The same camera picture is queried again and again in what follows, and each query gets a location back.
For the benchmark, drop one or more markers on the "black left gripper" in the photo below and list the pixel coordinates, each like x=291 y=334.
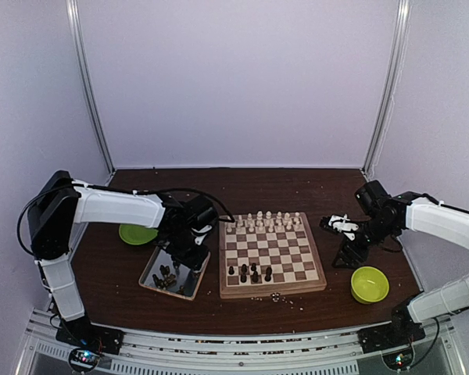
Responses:
x=194 y=262

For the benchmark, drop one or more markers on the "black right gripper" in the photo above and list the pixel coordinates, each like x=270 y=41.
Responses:
x=345 y=254

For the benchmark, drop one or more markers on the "metal tray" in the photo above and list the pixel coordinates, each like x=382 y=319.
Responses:
x=160 y=257

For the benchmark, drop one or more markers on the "wooden chess board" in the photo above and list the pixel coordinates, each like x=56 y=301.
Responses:
x=281 y=240

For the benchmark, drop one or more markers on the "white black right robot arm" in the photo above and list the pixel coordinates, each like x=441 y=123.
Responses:
x=417 y=215

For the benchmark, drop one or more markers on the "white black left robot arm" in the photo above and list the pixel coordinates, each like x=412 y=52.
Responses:
x=65 y=203

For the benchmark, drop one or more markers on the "pile of dark chess pieces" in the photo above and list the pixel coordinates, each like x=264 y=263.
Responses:
x=171 y=280

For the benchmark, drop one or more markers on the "green bowl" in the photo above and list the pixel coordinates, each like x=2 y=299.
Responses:
x=369 y=285

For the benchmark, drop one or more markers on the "green plate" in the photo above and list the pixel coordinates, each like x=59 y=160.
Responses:
x=137 y=235

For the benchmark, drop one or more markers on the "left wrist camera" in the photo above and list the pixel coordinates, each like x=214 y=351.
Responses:
x=201 y=235

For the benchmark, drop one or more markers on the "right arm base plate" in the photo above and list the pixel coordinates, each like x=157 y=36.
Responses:
x=390 y=335

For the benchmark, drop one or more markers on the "aluminium front rail frame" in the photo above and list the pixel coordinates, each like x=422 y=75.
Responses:
x=336 y=351

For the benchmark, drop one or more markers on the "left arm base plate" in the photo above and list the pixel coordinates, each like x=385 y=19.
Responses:
x=90 y=338

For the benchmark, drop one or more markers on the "right aluminium post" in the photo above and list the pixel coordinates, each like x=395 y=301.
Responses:
x=394 y=69

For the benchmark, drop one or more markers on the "aluminium post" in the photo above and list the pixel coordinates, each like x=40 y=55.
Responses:
x=394 y=69
x=73 y=14

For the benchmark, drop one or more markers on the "left aluminium post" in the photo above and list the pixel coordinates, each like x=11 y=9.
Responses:
x=73 y=14

